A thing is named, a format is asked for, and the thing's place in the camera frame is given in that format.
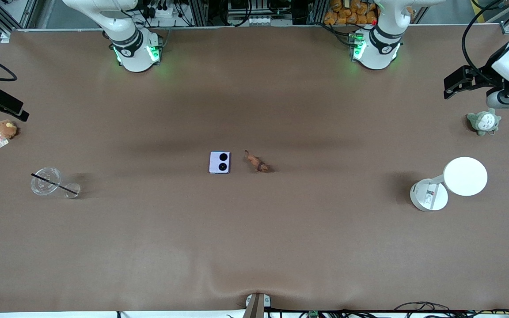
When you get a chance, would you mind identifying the grey totoro plush toy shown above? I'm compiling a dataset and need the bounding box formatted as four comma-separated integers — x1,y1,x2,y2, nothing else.
466,108,502,137

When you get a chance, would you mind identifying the white round desk lamp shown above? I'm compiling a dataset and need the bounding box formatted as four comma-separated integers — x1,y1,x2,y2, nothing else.
410,156,488,212

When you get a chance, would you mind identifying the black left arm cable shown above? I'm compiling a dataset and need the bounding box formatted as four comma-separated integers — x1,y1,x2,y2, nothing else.
461,0,509,87

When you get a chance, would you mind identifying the brown plush toy with tag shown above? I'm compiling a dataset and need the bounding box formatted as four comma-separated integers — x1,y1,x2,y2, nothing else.
0,119,18,148

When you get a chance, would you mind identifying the brown table mat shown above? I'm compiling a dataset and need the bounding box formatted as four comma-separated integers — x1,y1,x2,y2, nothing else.
0,24,509,313

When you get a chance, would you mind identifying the clear plastic cup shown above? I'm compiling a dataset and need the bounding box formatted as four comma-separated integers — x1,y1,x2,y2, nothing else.
30,167,81,200

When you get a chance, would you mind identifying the black drinking straw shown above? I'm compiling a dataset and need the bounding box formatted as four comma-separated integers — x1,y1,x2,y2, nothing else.
31,173,79,196

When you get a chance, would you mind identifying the dark equipment box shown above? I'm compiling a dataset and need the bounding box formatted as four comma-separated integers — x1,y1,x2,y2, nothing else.
227,0,293,26

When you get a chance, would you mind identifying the white power strip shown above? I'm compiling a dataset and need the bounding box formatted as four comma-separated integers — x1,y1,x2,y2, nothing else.
146,4,176,19

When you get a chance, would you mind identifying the orange lumpy objects pile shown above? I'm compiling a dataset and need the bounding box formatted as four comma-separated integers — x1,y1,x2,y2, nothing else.
323,0,379,26

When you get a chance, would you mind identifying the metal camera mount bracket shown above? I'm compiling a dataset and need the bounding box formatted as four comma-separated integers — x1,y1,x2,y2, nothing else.
244,292,272,318

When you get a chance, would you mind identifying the black floor cable bundle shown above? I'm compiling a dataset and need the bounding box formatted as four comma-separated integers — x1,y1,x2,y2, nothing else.
391,301,509,318

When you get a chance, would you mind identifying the lilac flip phone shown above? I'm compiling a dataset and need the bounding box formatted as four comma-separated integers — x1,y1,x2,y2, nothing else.
209,151,231,174

